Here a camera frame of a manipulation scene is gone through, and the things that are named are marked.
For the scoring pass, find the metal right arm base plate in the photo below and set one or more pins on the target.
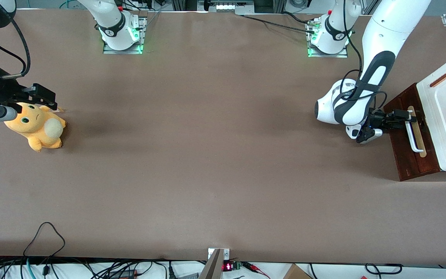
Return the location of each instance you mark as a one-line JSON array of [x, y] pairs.
[[108, 50]]

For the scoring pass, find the black power adapter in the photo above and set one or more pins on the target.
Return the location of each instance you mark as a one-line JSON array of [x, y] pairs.
[[124, 274]]

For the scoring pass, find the red display circuit module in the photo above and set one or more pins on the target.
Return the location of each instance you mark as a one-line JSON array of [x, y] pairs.
[[229, 266]]

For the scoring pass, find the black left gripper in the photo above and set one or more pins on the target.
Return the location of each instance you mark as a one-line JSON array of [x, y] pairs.
[[379, 118]]

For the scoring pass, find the lit metal control unit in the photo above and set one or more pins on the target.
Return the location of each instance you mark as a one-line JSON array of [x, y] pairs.
[[227, 6]]

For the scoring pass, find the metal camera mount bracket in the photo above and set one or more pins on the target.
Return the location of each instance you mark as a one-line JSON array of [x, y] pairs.
[[214, 263]]

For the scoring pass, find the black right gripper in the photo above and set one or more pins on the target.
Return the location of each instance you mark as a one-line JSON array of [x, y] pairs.
[[2, 92]]

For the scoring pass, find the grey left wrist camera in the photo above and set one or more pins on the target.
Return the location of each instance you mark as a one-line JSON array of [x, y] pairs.
[[370, 135]]

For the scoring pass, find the brown cardboard box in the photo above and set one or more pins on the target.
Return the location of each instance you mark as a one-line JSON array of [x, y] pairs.
[[296, 272]]

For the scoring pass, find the orange plush toy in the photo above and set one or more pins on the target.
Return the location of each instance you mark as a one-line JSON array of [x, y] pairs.
[[39, 128]]

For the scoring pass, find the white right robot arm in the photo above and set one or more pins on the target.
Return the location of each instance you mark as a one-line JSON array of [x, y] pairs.
[[114, 23]]

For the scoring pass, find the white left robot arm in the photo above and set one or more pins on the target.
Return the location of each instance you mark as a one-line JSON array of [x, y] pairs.
[[385, 35]]

